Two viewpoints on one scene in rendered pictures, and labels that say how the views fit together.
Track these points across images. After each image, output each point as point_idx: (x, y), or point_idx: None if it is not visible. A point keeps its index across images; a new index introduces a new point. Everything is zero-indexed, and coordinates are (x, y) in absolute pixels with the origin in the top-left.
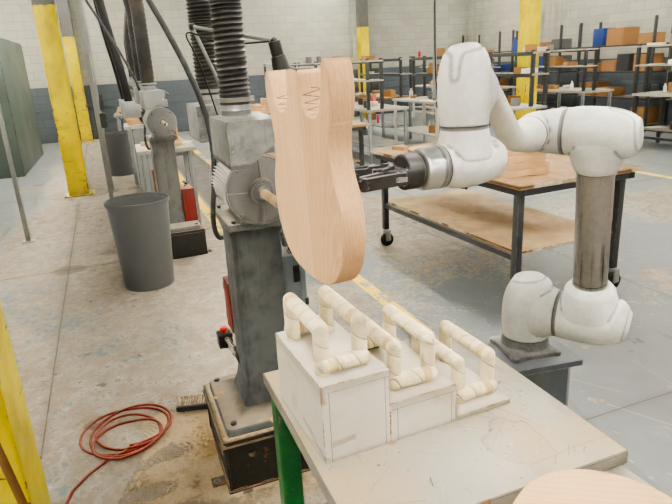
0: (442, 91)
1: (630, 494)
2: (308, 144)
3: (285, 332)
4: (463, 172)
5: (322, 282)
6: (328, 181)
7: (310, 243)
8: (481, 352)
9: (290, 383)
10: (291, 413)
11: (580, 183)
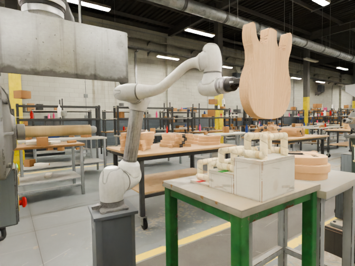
0: (219, 58)
1: None
2: (279, 60)
3: (265, 155)
4: None
5: (277, 117)
6: (287, 74)
7: (272, 103)
8: None
9: (273, 179)
10: (271, 199)
11: (139, 114)
